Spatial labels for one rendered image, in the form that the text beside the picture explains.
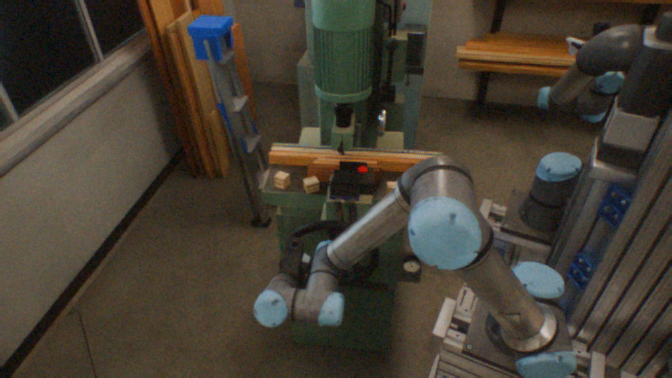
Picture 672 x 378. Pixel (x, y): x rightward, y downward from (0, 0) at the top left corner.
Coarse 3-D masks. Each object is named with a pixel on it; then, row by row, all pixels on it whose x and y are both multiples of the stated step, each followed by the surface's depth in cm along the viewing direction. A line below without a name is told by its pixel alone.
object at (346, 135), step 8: (352, 112) 157; (352, 120) 153; (336, 128) 149; (344, 128) 149; (352, 128) 149; (336, 136) 148; (344, 136) 147; (352, 136) 148; (336, 144) 150; (344, 144) 149; (352, 144) 150
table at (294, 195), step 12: (276, 168) 161; (288, 168) 161; (300, 168) 161; (300, 180) 156; (384, 180) 155; (396, 180) 155; (264, 192) 151; (276, 192) 151; (288, 192) 151; (300, 192) 151; (312, 192) 151; (324, 192) 150; (384, 192) 150; (264, 204) 155; (276, 204) 154; (288, 204) 154; (300, 204) 153; (312, 204) 152; (324, 204) 150; (372, 204) 149; (324, 216) 146
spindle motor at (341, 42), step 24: (312, 0) 123; (336, 0) 117; (360, 0) 118; (312, 24) 128; (336, 24) 121; (360, 24) 122; (336, 48) 125; (360, 48) 126; (336, 72) 130; (360, 72) 131; (336, 96) 134; (360, 96) 136
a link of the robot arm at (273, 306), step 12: (276, 288) 103; (288, 288) 103; (264, 300) 98; (276, 300) 98; (288, 300) 100; (264, 312) 99; (276, 312) 98; (288, 312) 100; (264, 324) 99; (276, 324) 99
